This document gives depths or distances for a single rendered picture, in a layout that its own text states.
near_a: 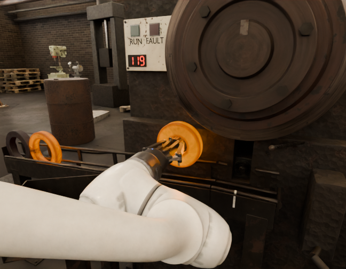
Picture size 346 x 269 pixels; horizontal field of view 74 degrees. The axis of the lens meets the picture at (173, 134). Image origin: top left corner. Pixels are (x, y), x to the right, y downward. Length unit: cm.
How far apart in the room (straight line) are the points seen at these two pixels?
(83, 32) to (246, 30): 905
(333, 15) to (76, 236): 60
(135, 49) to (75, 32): 889
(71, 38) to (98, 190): 954
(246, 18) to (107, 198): 46
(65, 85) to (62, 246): 307
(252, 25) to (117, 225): 46
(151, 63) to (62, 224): 72
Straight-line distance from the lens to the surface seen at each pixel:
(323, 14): 61
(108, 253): 28
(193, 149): 74
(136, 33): 92
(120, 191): 45
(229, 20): 58
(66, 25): 1009
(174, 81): 70
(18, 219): 24
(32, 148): 130
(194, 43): 59
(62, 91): 329
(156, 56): 88
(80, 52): 963
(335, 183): 72
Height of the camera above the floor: 109
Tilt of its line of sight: 17 degrees down
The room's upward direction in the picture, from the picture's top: straight up
